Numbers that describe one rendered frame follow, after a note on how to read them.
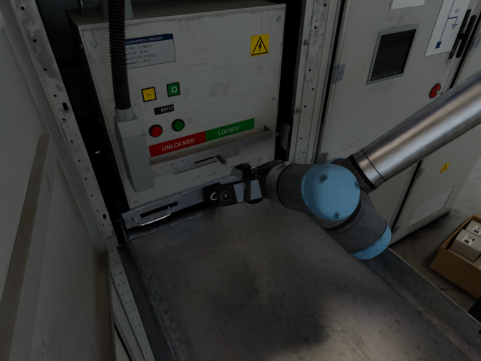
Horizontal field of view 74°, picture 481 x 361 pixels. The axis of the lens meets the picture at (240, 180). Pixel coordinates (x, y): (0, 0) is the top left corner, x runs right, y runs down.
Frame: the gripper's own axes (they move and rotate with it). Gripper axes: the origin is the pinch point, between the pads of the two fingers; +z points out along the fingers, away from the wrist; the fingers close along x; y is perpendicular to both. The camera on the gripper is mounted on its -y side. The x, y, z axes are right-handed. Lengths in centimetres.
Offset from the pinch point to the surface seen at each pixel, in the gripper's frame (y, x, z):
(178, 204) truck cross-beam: -11.8, -4.5, 18.0
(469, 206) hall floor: 194, -85, 58
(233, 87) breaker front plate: 8.4, 23.8, 3.1
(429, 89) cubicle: 91, 8, 5
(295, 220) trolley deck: 17.7, -18.2, 3.2
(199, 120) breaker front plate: -2.3, 17.5, 6.7
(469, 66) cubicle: 112, 12, 2
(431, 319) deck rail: 24, -38, -32
